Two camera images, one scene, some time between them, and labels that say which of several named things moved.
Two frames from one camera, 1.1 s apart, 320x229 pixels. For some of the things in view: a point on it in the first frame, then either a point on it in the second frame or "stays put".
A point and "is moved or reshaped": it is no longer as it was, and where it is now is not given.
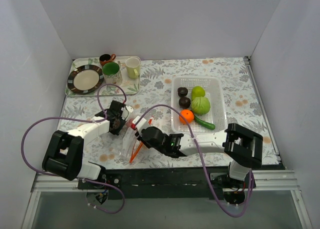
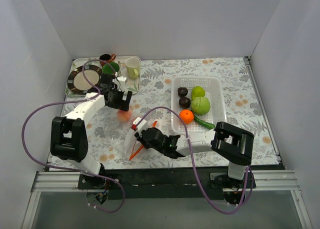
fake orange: x=188 y=114 stays put
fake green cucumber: x=207 y=125 stays put
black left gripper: x=119 y=111 -> x=119 y=101
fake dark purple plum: x=182 y=91 stays put
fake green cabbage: x=200 y=105 stays put
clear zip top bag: x=131 y=148 is moved or reshaped
